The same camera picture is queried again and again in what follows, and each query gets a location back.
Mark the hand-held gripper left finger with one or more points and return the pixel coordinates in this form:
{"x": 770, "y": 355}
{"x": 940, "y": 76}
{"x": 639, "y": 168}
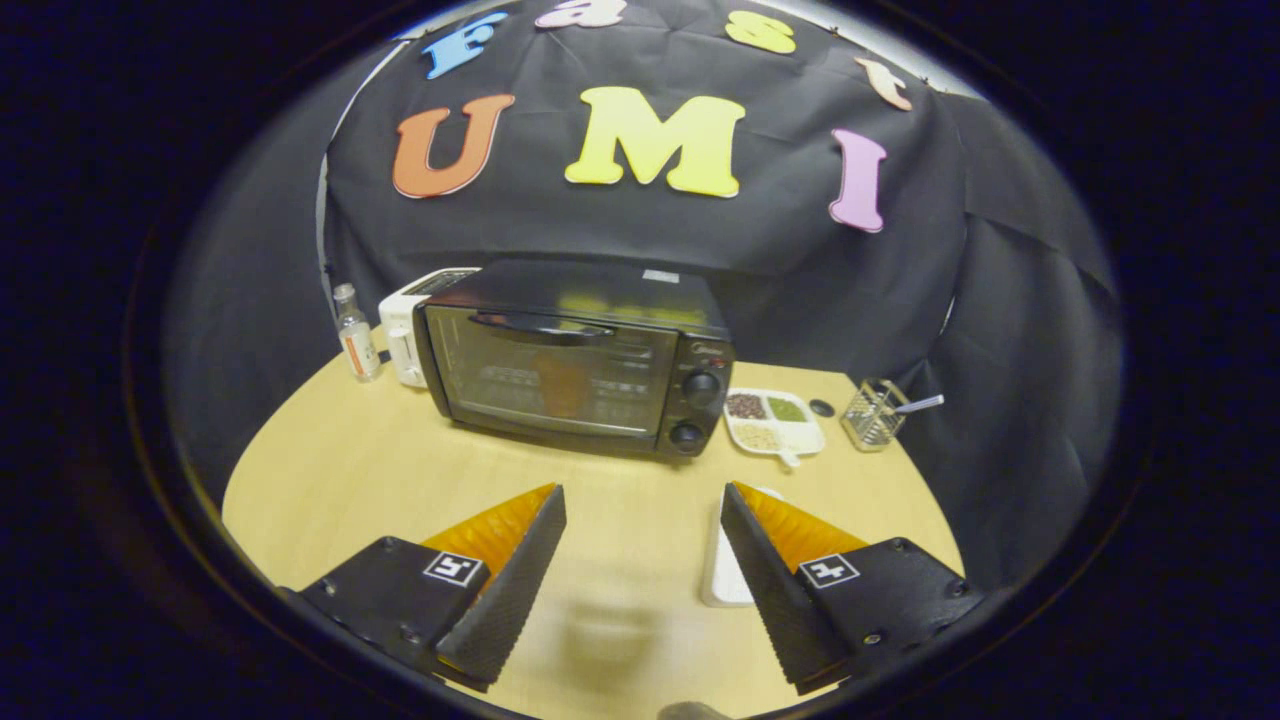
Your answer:
{"x": 510, "y": 600}

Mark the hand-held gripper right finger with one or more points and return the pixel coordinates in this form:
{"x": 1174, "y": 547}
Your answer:
{"x": 780, "y": 600}

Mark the black toaster oven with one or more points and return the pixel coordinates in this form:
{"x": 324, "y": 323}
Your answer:
{"x": 500, "y": 385}

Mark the brown meat steak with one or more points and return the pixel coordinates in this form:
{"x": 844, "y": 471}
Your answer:
{"x": 562, "y": 388}

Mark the white pop-up toaster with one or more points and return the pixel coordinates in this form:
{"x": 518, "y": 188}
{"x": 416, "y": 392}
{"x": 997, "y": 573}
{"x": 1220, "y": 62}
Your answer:
{"x": 400, "y": 330}

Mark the white rectangular tray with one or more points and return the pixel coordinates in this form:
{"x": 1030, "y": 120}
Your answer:
{"x": 725, "y": 575}

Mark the white divided dish of beans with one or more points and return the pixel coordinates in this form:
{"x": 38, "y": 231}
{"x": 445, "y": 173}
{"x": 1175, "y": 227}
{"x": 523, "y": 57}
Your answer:
{"x": 775, "y": 425}

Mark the black round table grommet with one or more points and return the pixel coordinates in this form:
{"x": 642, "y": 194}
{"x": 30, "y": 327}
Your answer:
{"x": 821, "y": 408}

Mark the white spoon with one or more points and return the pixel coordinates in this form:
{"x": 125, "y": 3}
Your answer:
{"x": 925, "y": 403}

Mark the small clear bottle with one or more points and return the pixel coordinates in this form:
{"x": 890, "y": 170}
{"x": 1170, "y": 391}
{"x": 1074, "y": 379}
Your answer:
{"x": 357, "y": 345}

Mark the black backdrop cloth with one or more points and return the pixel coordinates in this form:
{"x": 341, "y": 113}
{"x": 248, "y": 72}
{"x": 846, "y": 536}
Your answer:
{"x": 800, "y": 260}

